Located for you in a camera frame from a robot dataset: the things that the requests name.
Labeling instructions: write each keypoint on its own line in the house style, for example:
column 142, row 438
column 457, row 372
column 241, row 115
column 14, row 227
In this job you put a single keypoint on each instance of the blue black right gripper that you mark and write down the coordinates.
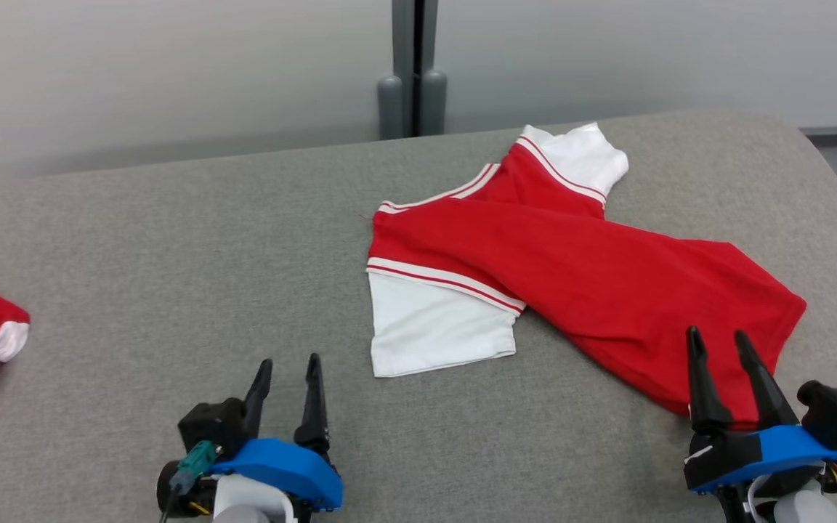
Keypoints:
column 753, row 454

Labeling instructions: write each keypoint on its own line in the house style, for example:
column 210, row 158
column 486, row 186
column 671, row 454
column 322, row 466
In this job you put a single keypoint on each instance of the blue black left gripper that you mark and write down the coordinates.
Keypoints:
column 280, row 465

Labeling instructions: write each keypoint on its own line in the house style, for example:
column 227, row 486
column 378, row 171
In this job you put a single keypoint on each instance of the red and white baseball shirt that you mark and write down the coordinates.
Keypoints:
column 571, row 247

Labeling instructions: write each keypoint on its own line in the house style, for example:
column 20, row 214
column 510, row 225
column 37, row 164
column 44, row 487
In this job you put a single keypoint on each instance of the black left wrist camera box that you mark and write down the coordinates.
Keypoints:
column 208, row 425

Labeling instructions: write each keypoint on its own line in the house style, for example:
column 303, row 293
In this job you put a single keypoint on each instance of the grey cylinder post foot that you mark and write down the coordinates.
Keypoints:
column 434, row 105
column 389, row 109

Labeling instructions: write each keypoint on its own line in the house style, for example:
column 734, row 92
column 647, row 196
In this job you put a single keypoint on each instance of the grey metal partition post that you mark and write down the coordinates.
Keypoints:
column 407, row 43

